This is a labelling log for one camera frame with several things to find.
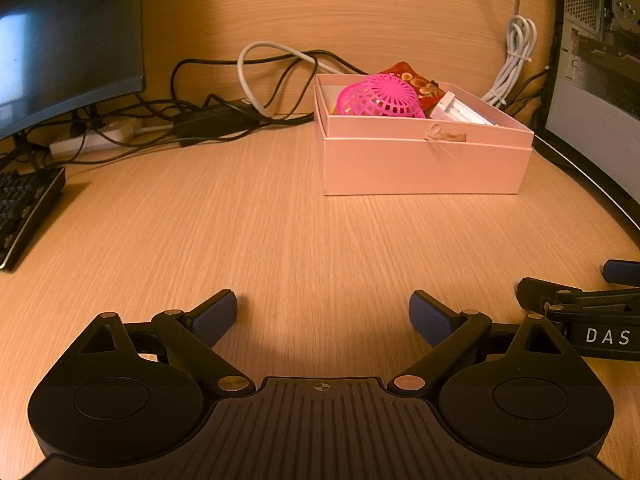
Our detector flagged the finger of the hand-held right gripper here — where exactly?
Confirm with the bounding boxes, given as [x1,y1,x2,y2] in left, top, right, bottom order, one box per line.
[516,277,640,319]
[602,259,640,284]

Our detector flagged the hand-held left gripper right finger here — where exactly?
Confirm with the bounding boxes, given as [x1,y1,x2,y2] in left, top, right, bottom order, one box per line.
[390,290,567,397]

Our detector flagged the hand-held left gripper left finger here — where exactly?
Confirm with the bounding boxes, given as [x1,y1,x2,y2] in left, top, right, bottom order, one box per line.
[80,288,256,397]

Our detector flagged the pink cardboard box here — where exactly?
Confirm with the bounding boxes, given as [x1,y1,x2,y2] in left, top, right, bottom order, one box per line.
[314,73,536,197]

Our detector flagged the white packet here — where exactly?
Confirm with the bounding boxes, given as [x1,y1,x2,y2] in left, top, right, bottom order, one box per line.
[429,90,502,127]

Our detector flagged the pink mesh basket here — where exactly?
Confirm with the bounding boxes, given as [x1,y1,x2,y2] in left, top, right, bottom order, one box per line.
[336,74,427,120]

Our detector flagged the red orange snack packet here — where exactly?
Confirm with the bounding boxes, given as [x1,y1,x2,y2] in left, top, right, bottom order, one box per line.
[382,61,446,114]

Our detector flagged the black power adapter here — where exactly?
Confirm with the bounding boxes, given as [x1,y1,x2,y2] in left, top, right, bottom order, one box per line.
[172,97,262,148]

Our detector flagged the computer case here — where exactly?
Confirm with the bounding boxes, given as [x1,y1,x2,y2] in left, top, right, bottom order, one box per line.
[542,0,640,197]

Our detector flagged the white power strip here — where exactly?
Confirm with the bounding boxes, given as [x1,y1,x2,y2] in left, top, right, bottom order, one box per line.
[48,119,139,156]

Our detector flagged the black keyboard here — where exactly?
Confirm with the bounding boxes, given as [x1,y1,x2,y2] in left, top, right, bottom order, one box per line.
[0,166,67,272]

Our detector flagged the dark computer monitor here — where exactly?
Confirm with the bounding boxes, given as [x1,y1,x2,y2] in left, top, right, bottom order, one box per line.
[0,0,147,142]

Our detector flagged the thin black cable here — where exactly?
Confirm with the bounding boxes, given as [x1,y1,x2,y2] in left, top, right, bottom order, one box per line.
[64,110,202,167]
[170,57,251,112]

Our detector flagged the white bundled cable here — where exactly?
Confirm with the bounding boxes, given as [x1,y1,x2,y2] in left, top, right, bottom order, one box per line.
[481,0,539,109]

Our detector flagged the thick black cable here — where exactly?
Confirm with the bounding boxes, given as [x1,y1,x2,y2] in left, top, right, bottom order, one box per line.
[259,49,369,127]

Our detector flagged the grey looped cable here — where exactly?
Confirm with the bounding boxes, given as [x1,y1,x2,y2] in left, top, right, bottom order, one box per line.
[237,41,372,119]

